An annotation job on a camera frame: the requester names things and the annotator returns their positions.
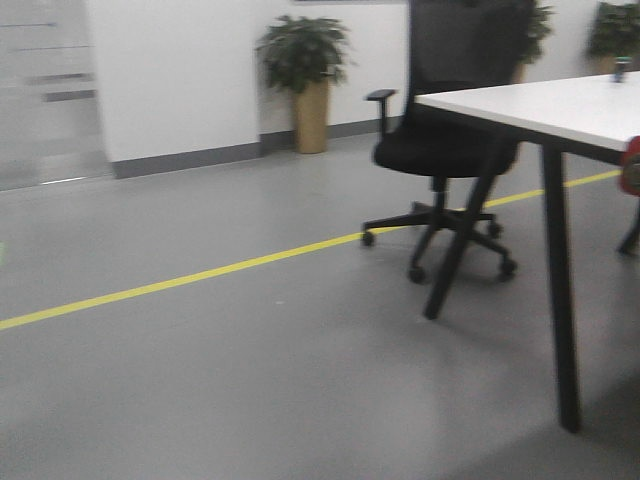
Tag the potted plant tan pot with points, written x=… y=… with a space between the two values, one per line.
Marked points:
x=305 y=56

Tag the black office chair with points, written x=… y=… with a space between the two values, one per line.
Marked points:
x=453 y=46

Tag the white table black legs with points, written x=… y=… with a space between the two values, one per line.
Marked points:
x=590 y=116

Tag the potted plant behind chair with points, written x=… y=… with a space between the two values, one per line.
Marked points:
x=539 y=29

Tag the small dark bottle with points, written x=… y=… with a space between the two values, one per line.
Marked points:
x=620 y=67

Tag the potted plant far right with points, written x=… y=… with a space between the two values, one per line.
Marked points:
x=614 y=33

